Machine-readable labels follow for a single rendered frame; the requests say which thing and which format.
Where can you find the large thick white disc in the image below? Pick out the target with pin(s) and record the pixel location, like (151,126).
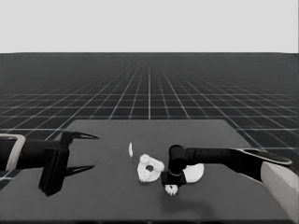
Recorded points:
(194,174)

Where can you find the white round carrier with pins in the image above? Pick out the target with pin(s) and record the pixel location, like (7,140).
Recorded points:
(155,176)

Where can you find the small thin T-shaped piece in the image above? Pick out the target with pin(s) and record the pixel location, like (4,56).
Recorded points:
(130,150)

